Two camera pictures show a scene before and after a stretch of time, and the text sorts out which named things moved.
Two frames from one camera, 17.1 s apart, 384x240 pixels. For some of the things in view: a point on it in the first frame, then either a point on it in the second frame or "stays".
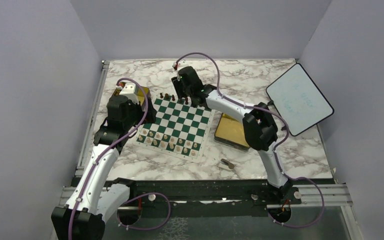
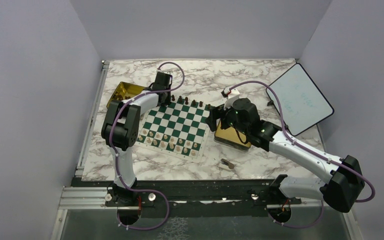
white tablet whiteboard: x=298 y=100 stays
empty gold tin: x=230 y=131 stays
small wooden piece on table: x=225 y=164 stays
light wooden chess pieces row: x=169 y=142 stays
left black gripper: x=150 y=117 → x=167 y=101
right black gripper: x=176 y=83 → x=217 y=112
